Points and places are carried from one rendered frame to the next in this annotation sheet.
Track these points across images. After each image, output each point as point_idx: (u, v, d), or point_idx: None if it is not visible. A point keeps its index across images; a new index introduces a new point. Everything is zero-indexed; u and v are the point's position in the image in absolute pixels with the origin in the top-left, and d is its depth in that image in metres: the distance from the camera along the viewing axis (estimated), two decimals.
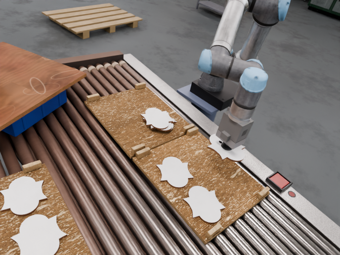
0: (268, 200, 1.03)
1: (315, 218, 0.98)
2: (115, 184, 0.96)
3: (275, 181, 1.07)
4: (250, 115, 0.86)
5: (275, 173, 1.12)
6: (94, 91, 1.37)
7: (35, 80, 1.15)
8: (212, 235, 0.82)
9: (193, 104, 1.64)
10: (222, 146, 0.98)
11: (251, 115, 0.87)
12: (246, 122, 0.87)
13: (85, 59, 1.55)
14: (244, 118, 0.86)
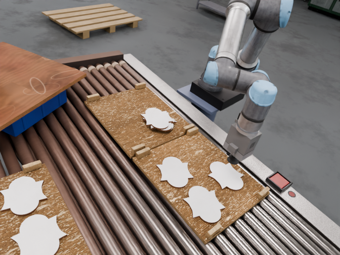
0: (268, 200, 1.03)
1: (315, 218, 0.98)
2: (115, 184, 0.96)
3: (275, 181, 1.07)
4: (258, 128, 0.85)
5: (275, 173, 1.12)
6: (94, 91, 1.37)
7: (35, 80, 1.15)
8: (212, 235, 0.82)
9: (193, 104, 1.64)
10: (228, 160, 0.98)
11: (259, 128, 0.86)
12: (254, 134, 0.86)
13: (85, 59, 1.55)
14: (253, 131, 0.85)
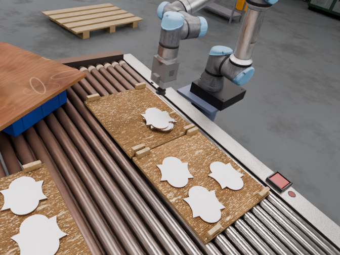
0: (268, 200, 1.03)
1: (315, 218, 0.98)
2: (115, 184, 0.96)
3: (275, 181, 1.07)
4: (173, 55, 0.98)
5: (275, 173, 1.12)
6: (94, 91, 1.37)
7: (35, 80, 1.15)
8: (212, 235, 0.82)
9: (193, 104, 1.64)
10: (157, 91, 1.11)
11: (175, 55, 0.99)
12: (170, 61, 1.00)
13: (85, 59, 1.55)
14: (168, 57, 0.98)
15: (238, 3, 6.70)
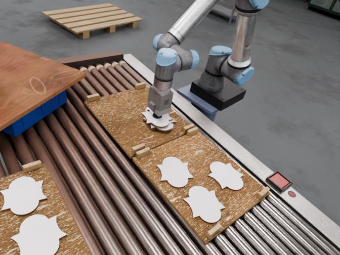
0: (268, 200, 1.03)
1: (315, 218, 0.98)
2: (115, 184, 0.96)
3: (275, 181, 1.07)
4: (167, 87, 1.07)
5: (275, 173, 1.12)
6: (94, 91, 1.37)
7: (35, 80, 1.15)
8: (212, 235, 0.82)
9: (193, 104, 1.64)
10: (153, 115, 1.19)
11: (169, 87, 1.08)
12: (165, 92, 1.08)
13: (85, 59, 1.55)
14: (163, 89, 1.07)
15: None
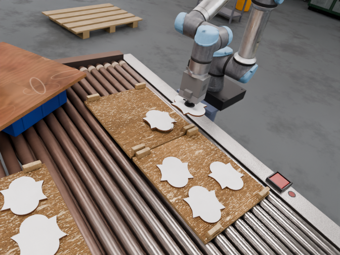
0: (268, 200, 1.03)
1: (315, 218, 0.98)
2: (115, 184, 0.96)
3: (275, 181, 1.07)
4: (207, 70, 0.95)
5: (275, 173, 1.12)
6: (94, 91, 1.37)
7: (35, 80, 1.15)
8: (212, 235, 0.82)
9: None
10: (186, 104, 1.06)
11: (208, 70, 0.96)
12: (205, 77, 0.97)
13: (85, 59, 1.55)
14: (203, 73, 0.95)
15: (238, 3, 6.70)
